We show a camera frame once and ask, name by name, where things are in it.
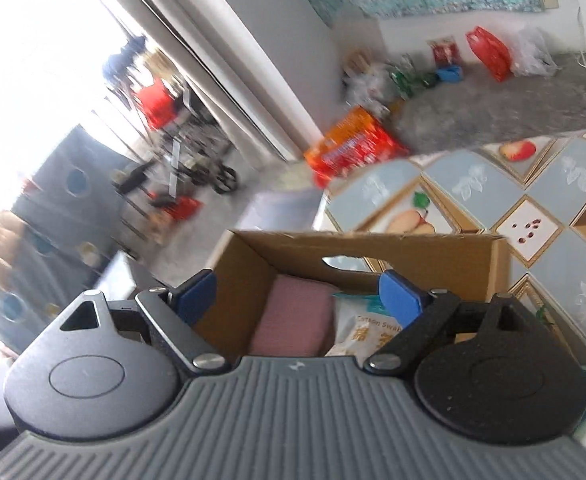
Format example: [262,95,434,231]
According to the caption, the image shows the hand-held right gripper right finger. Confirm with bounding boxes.
[364,270,538,376]

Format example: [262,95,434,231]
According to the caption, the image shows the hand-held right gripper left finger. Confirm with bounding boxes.
[58,269,230,376]

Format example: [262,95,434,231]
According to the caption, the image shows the brown cardboard box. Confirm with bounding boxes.
[193,230,514,361]

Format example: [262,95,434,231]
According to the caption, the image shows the red floor bag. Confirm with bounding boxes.
[165,195,204,221]

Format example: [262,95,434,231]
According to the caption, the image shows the pink sponge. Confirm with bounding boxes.
[248,274,341,358]

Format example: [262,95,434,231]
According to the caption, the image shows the orange red snack bag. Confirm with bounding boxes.
[304,105,411,188]

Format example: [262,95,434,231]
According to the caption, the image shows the grey dotted cloth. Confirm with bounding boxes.
[10,125,139,341]

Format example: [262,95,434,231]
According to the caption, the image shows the red bag on wheelchair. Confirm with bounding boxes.
[136,80,179,128]

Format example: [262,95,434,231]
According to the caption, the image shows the fruit print tablecloth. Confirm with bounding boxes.
[320,127,586,366]

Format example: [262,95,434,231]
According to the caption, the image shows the pile of clear plastic bags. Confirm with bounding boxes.
[343,62,394,111]

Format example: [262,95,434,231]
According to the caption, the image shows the white curtain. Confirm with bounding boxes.
[73,0,306,161]

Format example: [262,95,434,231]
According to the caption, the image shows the blue bowl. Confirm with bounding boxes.
[435,64,466,83]

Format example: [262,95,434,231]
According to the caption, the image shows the red packet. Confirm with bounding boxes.
[427,37,458,68]

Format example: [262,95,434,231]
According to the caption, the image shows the blue hanging garment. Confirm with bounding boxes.
[103,35,146,81]

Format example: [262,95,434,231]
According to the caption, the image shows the red plastic bag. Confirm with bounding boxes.
[465,26,514,83]

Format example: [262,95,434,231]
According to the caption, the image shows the white plastic bag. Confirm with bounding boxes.
[508,27,558,77]

